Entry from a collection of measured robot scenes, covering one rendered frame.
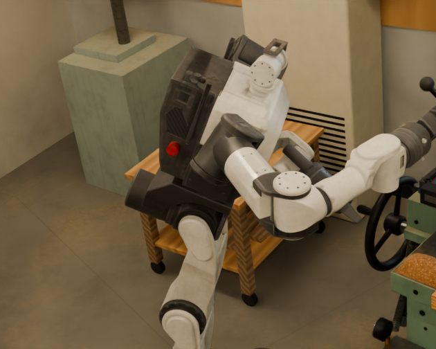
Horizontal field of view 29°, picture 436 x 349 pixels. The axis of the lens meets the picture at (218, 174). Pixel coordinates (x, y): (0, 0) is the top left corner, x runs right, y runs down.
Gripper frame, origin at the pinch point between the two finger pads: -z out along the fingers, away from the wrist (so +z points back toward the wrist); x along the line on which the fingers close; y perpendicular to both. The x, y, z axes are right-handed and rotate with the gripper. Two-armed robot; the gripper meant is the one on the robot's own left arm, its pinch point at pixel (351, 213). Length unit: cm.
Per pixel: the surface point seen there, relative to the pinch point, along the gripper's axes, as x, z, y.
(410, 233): 4.2, -16.1, 7.5
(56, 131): -191, 187, -100
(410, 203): 7.1, -10.9, 13.7
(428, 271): 27.0, -27.3, 5.1
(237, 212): -66, 42, -36
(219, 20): -147, 134, 11
